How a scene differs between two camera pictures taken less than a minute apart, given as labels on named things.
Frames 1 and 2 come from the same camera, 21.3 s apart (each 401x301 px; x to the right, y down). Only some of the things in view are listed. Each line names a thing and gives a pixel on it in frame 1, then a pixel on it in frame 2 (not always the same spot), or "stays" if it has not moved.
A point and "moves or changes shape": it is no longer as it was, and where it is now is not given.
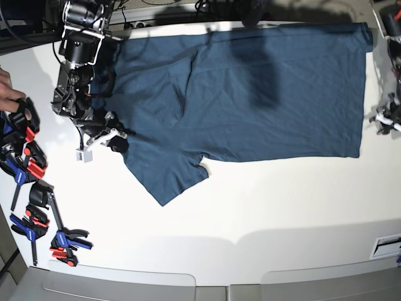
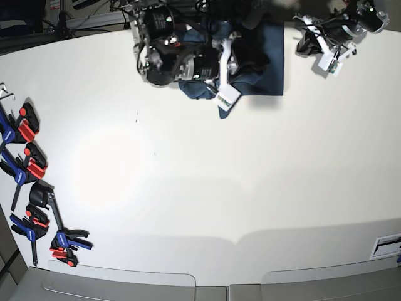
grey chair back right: x=373 y=280 stays
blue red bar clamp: x=21 y=168 stays
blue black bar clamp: x=64 y=246 stays
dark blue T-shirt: x=278 y=91 moves or changes shape
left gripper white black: x=389 y=117 → x=333 y=35
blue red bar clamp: x=34 y=224 stays
